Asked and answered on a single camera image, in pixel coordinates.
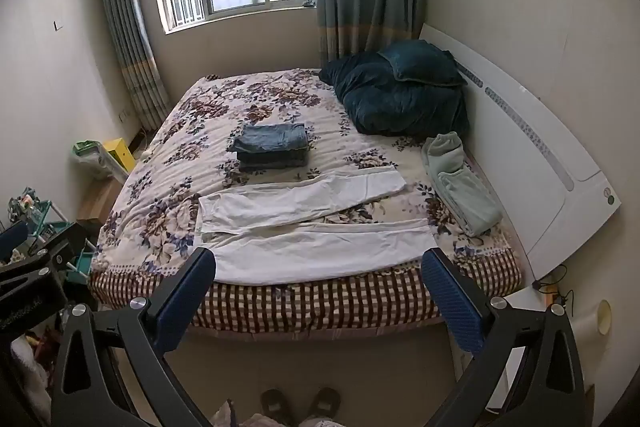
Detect folded blue jeans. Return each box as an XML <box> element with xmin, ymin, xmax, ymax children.
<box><xmin>227</xmin><ymin>123</ymin><xmax>308</xmax><ymax>155</ymax></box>

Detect teal storage rack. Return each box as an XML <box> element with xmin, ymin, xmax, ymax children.
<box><xmin>7</xmin><ymin>187</ymin><xmax>95</xmax><ymax>285</ymax></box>

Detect white headboard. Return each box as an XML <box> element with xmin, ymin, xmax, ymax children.
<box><xmin>417</xmin><ymin>23</ymin><xmax>622</xmax><ymax>278</ymax></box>

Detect light green pants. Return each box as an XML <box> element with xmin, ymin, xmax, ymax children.
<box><xmin>421</xmin><ymin>132</ymin><xmax>503</xmax><ymax>237</ymax></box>

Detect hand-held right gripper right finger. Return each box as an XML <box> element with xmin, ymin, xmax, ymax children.
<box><xmin>421</xmin><ymin>248</ymin><xmax>586</xmax><ymax>427</ymax></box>

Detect black cable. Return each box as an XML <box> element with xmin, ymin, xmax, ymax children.
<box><xmin>532</xmin><ymin>264</ymin><xmax>577</xmax><ymax>310</ymax></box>

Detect yellow box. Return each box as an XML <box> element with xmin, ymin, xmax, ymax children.
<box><xmin>102</xmin><ymin>137</ymin><xmax>137</xmax><ymax>172</ymax></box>

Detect floral blanket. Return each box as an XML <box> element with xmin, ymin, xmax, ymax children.
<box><xmin>89</xmin><ymin>68</ymin><xmax>518</xmax><ymax>280</ymax></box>

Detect clear plastic bag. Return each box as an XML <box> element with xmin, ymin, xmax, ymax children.
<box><xmin>72</xmin><ymin>139</ymin><xmax>126</xmax><ymax>182</ymax></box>

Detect wooden side cabinet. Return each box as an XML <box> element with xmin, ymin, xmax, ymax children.
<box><xmin>76</xmin><ymin>179</ymin><xmax>122</xmax><ymax>227</ymax></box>

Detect dark slipper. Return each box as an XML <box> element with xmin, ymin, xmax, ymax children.
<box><xmin>262</xmin><ymin>388</ymin><xmax>297</xmax><ymax>426</ymax></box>
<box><xmin>306</xmin><ymin>387</ymin><xmax>342</xmax><ymax>419</ymax></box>

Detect dark teal duvet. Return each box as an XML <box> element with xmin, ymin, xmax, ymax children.
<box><xmin>319</xmin><ymin>52</ymin><xmax>471</xmax><ymax>138</ymax></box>

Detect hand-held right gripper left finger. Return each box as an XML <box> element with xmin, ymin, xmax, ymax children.
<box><xmin>50</xmin><ymin>248</ymin><xmax>217</xmax><ymax>427</ymax></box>

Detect dark teal pillow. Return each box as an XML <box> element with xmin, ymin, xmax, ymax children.
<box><xmin>377</xmin><ymin>39</ymin><xmax>468</xmax><ymax>88</ymax></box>

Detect white pants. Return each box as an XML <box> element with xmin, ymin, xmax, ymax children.
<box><xmin>198</xmin><ymin>168</ymin><xmax>437</xmax><ymax>285</ymax></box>

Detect brown checkered bed sheet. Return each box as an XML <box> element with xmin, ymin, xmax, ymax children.
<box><xmin>87</xmin><ymin>254</ymin><xmax>523</xmax><ymax>335</ymax></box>

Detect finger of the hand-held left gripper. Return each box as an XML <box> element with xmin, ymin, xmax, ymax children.
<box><xmin>0</xmin><ymin>222</ymin><xmax>96</xmax><ymax>279</ymax></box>

